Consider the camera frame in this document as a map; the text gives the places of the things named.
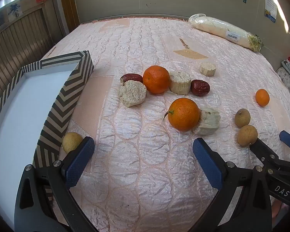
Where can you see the blue flower sticker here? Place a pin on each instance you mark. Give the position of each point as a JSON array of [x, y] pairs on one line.
[[14, 9]]

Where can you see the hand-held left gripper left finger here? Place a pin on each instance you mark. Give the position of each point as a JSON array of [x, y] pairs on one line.
[[79, 162]]

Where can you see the peeled sugarcane piece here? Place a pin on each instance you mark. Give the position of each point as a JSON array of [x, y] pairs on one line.
[[180, 82], [132, 93], [207, 69], [209, 123]]

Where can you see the patterned fabric pile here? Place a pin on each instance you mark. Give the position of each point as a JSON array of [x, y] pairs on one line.
[[288, 77]]

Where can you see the large orange with stem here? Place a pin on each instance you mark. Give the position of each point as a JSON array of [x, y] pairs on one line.
[[183, 114]]

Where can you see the wooden door frame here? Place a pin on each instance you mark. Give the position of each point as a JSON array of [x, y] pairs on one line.
[[67, 7]]

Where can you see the small orange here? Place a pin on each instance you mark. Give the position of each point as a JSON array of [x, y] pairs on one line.
[[262, 97]]

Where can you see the red date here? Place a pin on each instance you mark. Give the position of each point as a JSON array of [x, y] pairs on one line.
[[200, 87], [133, 77]]

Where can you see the tan longan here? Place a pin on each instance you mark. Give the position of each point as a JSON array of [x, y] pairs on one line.
[[242, 118], [71, 141], [246, 135]]

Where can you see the wooden slat panel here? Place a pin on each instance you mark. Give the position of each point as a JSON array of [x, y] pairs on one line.
[[19, 46]]

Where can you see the striped cardboard box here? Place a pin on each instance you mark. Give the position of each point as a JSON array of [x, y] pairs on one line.
[[26, 113]]

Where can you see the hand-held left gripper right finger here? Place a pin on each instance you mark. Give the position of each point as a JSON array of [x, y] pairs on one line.
[[207, 164]]

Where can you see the pink quilted bedspread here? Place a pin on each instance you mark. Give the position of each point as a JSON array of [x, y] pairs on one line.
[[147, 149]]

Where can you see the wall calendar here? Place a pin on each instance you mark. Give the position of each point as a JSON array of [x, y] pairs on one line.
[[270, 7]]

